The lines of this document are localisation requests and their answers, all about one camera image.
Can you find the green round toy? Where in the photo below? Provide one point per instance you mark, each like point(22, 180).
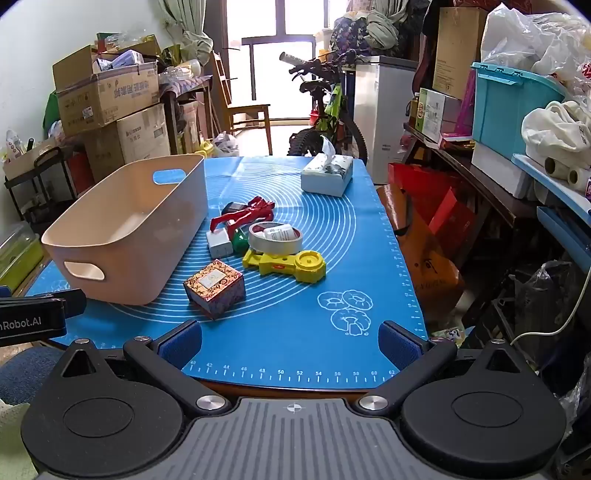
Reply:
point(240, 241)

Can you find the white paper rolls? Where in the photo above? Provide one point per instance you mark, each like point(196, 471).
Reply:
point(565, 171)

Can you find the dark wooden side table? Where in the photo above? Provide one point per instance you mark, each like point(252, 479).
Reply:
point(480, 184)

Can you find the open printed cardboard box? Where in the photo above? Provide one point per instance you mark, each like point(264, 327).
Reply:
point(111, 99)

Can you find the wooden chair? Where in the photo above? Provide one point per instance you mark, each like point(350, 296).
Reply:
point(244, 113)

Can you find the large closed cardboard box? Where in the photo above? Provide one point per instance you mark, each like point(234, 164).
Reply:
point(134, 141)

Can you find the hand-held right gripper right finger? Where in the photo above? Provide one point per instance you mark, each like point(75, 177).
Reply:
point(398, 345)

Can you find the white flat box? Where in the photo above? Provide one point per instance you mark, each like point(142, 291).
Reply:
point(501, 170)

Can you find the red paper bags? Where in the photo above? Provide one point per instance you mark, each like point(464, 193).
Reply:
point(429, 194)

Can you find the tall brown cardboard box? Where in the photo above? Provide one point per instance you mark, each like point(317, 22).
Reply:
point(457, 50)

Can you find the white plastic bags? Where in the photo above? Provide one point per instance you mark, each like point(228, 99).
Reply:
point(521, 39)

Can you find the grey tape roll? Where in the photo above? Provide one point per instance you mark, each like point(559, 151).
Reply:
point(258, 242)

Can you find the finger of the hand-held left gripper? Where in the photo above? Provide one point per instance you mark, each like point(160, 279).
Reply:
point(76, 303)

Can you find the white freezer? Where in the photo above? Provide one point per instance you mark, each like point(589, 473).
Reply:
point(383, 120)

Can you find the black utility cart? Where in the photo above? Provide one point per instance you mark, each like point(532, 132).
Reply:
point(44, 184)

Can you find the pale green curtain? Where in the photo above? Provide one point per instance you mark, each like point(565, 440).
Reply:
point(189, 32)

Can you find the yellow plastic tool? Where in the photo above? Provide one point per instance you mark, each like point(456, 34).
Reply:
point(295, 267)

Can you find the orange paper bag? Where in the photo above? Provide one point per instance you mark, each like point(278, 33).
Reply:
point(434, 272)

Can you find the small white bottle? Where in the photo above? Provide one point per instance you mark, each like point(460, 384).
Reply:
point(280, 233)

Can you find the patterned square gift box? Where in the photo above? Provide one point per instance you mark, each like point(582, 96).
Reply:
point(217, 288)

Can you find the green lidded container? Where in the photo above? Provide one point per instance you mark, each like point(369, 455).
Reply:
point(18, 256)

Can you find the beige plastic basket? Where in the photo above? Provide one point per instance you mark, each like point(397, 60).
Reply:
point(138, 258)

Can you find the white cloth bag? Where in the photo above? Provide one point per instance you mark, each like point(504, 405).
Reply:
point(556, 131)

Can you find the light blue shelf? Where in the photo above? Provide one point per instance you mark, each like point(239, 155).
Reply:
point(561, 217)

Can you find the floral cloth bundle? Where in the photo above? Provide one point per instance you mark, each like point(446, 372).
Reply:
point(348, 34)

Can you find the black earbud case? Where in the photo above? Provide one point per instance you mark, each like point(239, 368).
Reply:
point(232, 207)

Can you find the clear plastic bag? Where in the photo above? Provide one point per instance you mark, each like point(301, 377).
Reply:
point(226, 144)

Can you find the white charger adapter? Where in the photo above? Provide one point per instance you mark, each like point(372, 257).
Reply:
point(219, 244)

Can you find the yellow plastic jug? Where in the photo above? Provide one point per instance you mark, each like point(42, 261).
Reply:
point(204, 150)

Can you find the white floral tissue box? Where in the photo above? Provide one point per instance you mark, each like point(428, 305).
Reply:
point(325, 177)

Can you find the blue seat cushion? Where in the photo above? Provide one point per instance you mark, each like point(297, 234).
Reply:
point(27, 374)

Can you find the green white carton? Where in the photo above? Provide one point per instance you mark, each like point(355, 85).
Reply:
point(434, 115)

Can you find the teal plastic storage bin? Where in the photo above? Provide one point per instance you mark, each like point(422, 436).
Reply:
point(512, 108)

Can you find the green black bicycle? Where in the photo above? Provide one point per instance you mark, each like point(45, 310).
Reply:
point(330, 108)

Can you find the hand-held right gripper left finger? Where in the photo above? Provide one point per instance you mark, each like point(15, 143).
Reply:
point(181, 345)

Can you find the blue silicone baking mat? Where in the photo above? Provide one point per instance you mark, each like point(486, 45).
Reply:
point(295, 327)

